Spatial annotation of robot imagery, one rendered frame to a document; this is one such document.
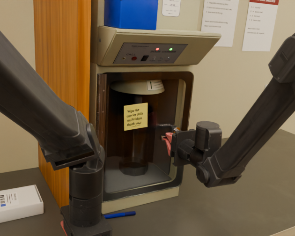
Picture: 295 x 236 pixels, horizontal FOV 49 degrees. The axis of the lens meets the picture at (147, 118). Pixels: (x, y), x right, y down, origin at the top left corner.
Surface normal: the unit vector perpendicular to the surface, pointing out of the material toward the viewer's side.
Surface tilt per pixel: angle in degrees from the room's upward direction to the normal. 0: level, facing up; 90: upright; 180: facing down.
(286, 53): 92
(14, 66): 73
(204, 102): 90
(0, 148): 90
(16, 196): 0
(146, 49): 135
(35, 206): 90
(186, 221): 0
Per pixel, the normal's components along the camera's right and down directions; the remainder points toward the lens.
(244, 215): 0.07, -0.95
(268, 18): 0.49, 0.29
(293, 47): -0.95, 0.07
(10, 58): 0.97, -0.23
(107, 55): 0.29, 0.88
